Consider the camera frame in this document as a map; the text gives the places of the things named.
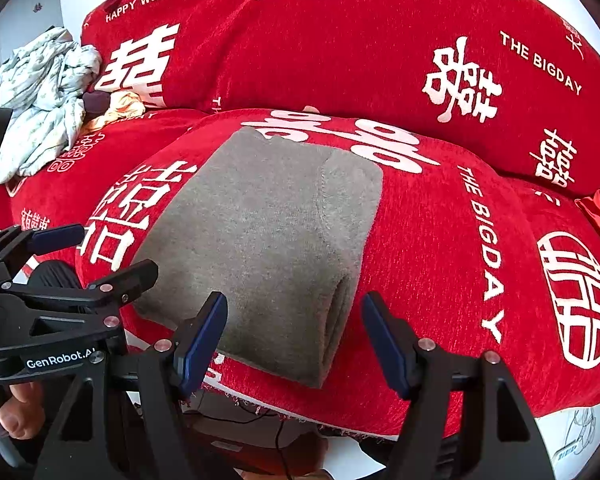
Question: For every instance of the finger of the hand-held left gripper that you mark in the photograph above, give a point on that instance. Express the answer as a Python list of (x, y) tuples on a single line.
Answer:
[(130, 282), (55, 237)]

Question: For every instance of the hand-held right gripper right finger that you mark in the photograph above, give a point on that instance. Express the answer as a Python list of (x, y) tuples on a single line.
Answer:
[(385, 347)]

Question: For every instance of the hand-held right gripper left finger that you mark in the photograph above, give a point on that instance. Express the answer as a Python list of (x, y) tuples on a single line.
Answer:
[(202, 347)]

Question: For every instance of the grey knit sweater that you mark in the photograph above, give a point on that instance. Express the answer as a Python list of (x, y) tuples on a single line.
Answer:
[(260, 240)]

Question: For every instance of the person's left hand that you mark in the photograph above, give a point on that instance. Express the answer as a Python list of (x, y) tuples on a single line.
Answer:
[(22, 412)]

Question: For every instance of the person's dark trouser leg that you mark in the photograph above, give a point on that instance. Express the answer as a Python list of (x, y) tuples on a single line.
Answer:
[(55, 275)]

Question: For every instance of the dark purple cloth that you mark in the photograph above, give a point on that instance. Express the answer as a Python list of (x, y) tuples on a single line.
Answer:
[(95, 101)]

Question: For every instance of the white patterned crumpled cloth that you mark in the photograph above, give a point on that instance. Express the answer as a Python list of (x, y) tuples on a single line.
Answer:
[(40, 95)]

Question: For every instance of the yellow patterned cloth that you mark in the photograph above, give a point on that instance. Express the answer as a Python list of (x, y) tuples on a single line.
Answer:
[(122, 110)]

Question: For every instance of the red printed sofa cover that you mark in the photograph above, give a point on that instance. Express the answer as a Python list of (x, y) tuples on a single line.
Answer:
[(330, 50)]

